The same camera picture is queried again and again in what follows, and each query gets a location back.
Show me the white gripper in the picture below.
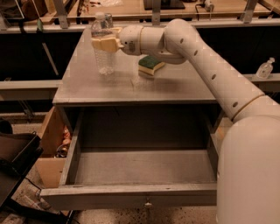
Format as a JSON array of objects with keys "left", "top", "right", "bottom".
[{"left": 91, "top": 25, "right": 143, "bottom": 56}]

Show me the clear plastic water bottle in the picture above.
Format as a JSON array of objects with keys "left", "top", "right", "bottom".
[{"left": 91, "top": 12, "right": 114, "bottom": 75}]

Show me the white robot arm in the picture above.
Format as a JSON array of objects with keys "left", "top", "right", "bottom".
[{"left": 91, "top": 19, "right": 280, "bottom": 224}]

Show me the grey cabinet counter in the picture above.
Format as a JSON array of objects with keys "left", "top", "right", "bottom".
[{"left": 52, "top": 24, "right": 236, "bottom": 135}]

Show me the open grey top drawer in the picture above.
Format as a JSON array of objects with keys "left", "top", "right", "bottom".
[{"left": 42, "top": 105, "right": 217, "bottom": 210}]

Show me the clear soap dispenser bottle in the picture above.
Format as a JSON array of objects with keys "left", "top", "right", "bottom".
[{"left": 255, "top": 57, "right": 275, "bottom": 80}]

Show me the metal drawer knob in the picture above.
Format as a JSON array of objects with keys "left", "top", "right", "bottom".
[{"left": 143, "top": 198, "right": 153, "bottom": 209}]

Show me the blue energy drink can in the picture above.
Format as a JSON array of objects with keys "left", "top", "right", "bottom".
[{"left": 105, "top": 13, "right": 114, "bottom": 28}]

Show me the green yellow sponge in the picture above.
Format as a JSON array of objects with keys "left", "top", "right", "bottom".
[{"left": 138, "top": 56, "right": 165, "bottom": 75}]

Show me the cardboard box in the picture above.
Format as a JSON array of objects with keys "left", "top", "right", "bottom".
[{"left": 35, "top": 107, "right": 66, "bottom": 188}]

